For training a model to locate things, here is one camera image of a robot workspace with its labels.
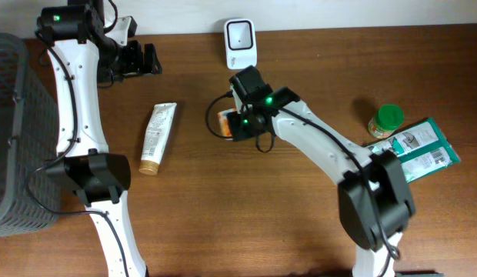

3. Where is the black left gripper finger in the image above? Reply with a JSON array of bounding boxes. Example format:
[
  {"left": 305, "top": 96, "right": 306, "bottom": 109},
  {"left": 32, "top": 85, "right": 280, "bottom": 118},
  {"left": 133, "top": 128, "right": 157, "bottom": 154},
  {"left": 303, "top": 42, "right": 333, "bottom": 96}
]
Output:
[
  {"left": 144, "top": 43, "right": 157, "bottom": 62},
  {"left": 144, "top": 59, "right": 162, "bottom": 75}
]

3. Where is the orange Kleenex tissue pack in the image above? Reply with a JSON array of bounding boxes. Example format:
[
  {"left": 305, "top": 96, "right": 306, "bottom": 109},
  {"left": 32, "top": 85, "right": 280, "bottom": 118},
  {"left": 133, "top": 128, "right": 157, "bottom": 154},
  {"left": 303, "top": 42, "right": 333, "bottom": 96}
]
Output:
[{"left": 217, "top": 108, "right": 236, "bottom": 139}]

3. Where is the white cream tube gold cap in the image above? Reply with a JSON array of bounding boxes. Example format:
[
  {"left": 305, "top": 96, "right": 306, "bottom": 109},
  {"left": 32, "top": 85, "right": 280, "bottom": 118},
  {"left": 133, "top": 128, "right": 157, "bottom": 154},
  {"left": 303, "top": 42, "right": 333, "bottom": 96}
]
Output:
[{"left": 138, "top": 102, "right": 177, "bottom": 175}]

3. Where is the green lid jar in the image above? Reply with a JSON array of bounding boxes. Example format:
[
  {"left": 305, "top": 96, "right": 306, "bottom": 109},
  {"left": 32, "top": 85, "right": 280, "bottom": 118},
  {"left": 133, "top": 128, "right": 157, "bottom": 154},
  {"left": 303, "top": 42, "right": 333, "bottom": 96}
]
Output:
[{"left": 368, "top": 104, "right": 405, "bottom": 139}]

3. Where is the green wipes pack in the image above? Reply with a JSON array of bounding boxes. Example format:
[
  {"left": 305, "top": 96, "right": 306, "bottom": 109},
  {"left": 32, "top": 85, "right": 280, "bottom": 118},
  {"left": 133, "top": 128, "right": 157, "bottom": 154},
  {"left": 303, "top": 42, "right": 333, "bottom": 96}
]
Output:
[{"left": 366, "top": 118, "right": 461, "bottom": 183}]

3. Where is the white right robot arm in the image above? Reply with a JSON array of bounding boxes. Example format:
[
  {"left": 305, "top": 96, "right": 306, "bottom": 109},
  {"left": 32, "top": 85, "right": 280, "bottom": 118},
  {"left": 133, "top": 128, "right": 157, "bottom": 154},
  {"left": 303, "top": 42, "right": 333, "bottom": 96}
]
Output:
[{"left": 227, "top": 66, "right": 415, "bottom": 276}]

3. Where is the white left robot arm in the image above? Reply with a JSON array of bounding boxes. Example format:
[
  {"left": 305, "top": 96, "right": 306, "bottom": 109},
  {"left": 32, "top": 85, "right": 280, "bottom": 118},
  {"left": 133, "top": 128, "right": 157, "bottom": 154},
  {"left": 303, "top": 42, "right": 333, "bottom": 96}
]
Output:
[{"left": 35, "top": 1, "right": 162, "bottom": 276}]

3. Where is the white barcode scanner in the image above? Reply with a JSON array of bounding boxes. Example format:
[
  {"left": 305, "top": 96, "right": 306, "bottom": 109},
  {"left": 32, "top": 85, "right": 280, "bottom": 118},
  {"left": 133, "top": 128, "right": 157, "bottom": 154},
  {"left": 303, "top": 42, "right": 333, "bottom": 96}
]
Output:
[{"left": 223, "top": 18, "right": 258, "bottom": 70}]

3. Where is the grey plastic mesh basket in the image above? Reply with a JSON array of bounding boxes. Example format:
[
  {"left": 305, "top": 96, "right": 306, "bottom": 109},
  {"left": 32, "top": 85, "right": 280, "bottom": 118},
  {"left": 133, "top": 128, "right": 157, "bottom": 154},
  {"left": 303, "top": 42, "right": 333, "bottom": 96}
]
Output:
[{"left": 0, "top": 33, "right": 61, "bottom": 237}]

